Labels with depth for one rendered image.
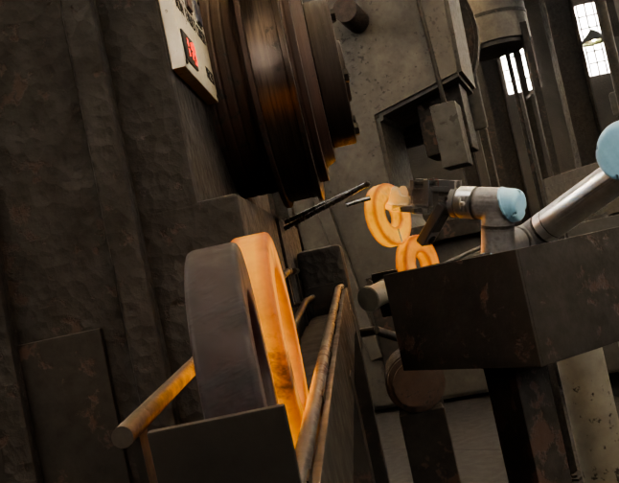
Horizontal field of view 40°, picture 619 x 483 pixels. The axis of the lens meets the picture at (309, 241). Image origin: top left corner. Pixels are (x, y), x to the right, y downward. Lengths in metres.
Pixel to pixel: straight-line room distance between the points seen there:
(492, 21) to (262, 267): 9.87
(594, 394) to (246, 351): 1.88
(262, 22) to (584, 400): 1.31
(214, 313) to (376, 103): 3.91
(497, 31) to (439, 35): 6.12
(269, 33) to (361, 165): 2.92
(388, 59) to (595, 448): 2.58
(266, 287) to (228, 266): 0.16
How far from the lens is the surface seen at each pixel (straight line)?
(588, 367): 2.29
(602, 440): 2.32
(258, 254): 0.68
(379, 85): 4.37
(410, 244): 2.13
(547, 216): 2.01
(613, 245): 1.13
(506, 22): 10.52
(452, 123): 4.06
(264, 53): 1.46
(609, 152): 1.75
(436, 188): 2.02
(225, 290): 0.48
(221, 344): 0.46
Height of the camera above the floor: 0.73
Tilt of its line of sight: 3 degrees up
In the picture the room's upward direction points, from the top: 12 degrees counter-clockwise
